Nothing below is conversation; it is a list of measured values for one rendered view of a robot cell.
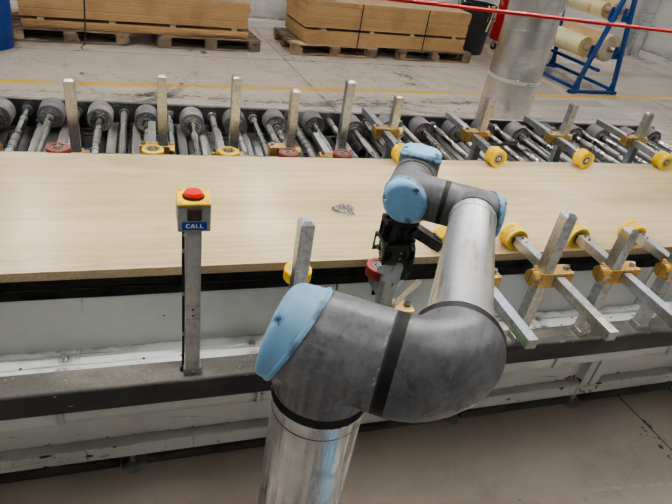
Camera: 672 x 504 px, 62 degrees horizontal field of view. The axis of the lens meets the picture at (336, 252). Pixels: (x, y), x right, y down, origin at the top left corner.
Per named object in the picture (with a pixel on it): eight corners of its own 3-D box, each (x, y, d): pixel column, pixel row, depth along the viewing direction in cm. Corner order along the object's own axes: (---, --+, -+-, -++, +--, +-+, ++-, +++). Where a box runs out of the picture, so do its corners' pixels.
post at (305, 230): (294, 369, 156) (316, 222, 130) (282, 370, 155) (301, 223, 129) (291, 360, 159) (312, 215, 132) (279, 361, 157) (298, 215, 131)
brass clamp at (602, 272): (635, 283, 175) (642, 270, 172) (600, 285, 170) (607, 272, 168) (622, 272, 179) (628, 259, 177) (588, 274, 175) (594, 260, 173)
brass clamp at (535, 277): (570, 287, 167) (576, 274, 164) (532, 290, 163) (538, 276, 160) (558, 275, 172) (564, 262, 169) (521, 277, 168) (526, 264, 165)
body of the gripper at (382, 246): (370, 250, 136) (380, 207, 130) (402, 249, 139) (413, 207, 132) (381, 268, 130) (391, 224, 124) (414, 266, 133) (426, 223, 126)
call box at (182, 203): (210, 234, 122) (211, 203, 117) (177, 235, 120) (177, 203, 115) (207, 218, 127) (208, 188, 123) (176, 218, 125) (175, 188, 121)
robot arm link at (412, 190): (443, 192, 104) (450, 167, 114) (383, 176, 106) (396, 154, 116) (430, 234, 109) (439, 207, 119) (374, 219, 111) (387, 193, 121)
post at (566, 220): (521, 344, 178) (579, 215, 152) (512, 345, 177) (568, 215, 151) (516, 336, 181) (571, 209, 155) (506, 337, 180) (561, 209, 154)
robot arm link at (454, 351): (524, 390, 51) (511, 183, 111) (392, 348, 53) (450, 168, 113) (486, 478, 56) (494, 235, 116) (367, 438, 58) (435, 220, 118)
